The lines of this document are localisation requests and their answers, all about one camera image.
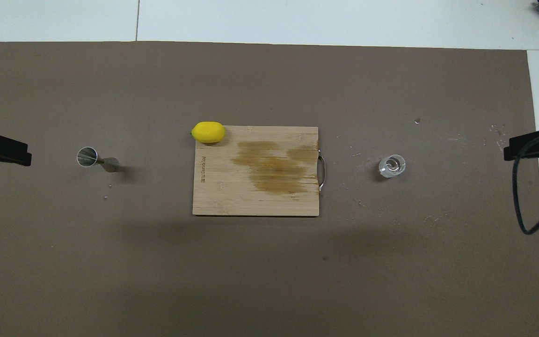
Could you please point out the steel double jigger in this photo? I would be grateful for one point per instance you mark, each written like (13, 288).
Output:
(87, 157)

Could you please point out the small clear glass cup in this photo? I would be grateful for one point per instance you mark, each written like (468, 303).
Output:
(392, 166)

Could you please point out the large brown table mat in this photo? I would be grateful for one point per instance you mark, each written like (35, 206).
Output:
(110, 281)

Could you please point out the yellow lemon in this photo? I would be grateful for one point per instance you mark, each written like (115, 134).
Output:
(208, 132)

